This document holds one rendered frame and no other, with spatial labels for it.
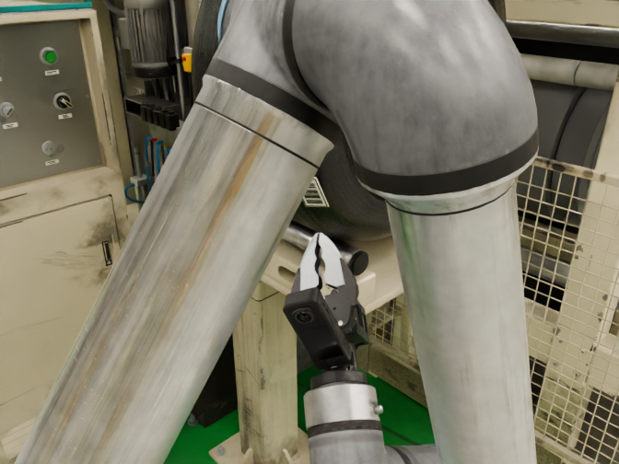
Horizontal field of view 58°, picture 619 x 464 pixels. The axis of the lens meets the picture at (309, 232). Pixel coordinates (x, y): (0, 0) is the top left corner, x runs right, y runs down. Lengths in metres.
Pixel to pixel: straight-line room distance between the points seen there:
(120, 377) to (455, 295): 0.25
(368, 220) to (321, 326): 0.31
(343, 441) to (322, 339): 0.12
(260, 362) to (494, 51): 1.24
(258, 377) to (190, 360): 1.09
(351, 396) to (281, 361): 0.86
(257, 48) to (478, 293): 0.22
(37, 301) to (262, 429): 0.68
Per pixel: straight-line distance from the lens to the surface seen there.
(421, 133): 0.31
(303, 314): 0.65
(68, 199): 1.43
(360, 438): 0.67
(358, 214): 0.90
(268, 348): 1.47
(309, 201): 0.84
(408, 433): 1.93
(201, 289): 0.42
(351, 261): 0.94
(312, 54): 0.35
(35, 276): 1.46
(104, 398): 0.45
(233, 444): 1.87
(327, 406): 0.68
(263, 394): 1.55
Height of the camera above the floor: 1.37
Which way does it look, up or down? 26 degrees down
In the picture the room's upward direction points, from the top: straight up
